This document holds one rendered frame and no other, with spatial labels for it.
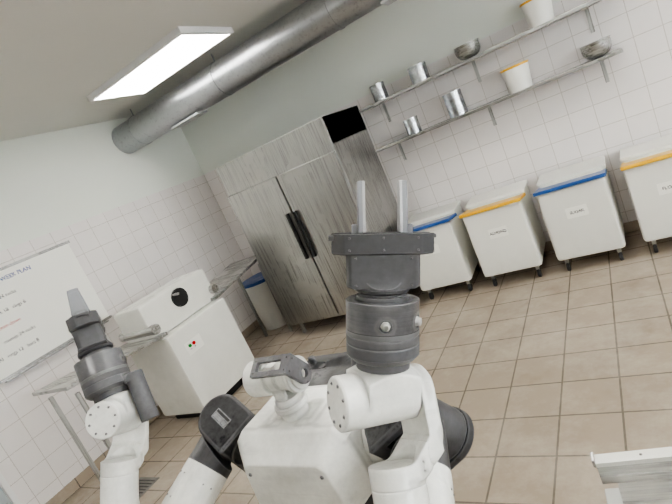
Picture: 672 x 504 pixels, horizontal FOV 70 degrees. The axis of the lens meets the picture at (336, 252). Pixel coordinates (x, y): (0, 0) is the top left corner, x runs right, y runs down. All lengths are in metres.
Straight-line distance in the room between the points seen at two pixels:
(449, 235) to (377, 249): 4.04
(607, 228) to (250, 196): 3.25
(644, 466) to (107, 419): 1.12
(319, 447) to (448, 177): 4.43
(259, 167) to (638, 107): 3.39
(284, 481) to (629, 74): 4.39
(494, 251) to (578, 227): 0.70
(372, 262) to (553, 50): 4.35
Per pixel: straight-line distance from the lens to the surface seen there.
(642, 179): 4.32
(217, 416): 1.07
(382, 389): 0.58
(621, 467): 1.35
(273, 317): 6.10
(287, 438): 0.89
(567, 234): 4.43
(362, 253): 0.55
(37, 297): 5.03
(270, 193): 4.90
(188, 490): 1.06
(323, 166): 4.52
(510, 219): 4.42
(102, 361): 1.02
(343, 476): 0.86
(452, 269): 4.70
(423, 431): 0.62
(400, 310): 0.55
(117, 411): 0.98
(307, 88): 5.51
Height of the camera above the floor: 1.79
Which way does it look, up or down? 12 degrees down
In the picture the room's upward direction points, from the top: 24 degrees counter-clockwise
